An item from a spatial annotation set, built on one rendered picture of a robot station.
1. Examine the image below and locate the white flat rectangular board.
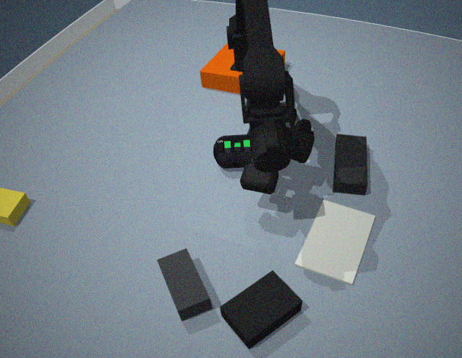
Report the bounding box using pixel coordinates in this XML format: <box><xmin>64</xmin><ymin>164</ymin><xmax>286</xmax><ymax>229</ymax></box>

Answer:
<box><xmin>294</xmin><ymin>200</ymin><xmax>375</xmax><ymax>285</ymax></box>

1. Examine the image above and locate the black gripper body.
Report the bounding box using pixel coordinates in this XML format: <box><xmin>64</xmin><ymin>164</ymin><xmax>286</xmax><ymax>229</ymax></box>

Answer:
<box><xmin>240</xmin><ymin>107</ymin><xmax>297</xmax><ymax>195</ymax></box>

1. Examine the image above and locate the yellow rectangular block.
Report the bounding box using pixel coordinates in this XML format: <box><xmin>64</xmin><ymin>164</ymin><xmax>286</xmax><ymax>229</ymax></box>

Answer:
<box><xmin>0</xmin><ymin>188</ymin><xmax>31</xmax><ymax>226</ymax></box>

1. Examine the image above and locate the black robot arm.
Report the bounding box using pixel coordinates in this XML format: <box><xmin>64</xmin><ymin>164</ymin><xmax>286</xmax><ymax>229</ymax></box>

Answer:
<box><xmin>226</xmin><ymin>0</ymin><xmax>314</xmax><ymax>172</ymax></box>

